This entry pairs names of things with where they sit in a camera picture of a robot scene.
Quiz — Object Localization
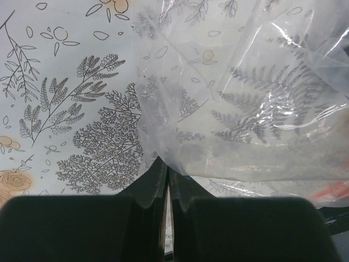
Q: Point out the clear zip top bag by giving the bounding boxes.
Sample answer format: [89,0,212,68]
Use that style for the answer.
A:
[134,1,348,207]

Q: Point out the floral table mat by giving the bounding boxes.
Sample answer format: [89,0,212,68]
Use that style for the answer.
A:
[1,1,159,201]

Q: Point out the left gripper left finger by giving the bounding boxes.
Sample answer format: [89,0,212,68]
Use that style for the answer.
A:
[1,159,168,261]

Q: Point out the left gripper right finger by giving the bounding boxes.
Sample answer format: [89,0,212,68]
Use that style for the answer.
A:
[168,170,341,261]

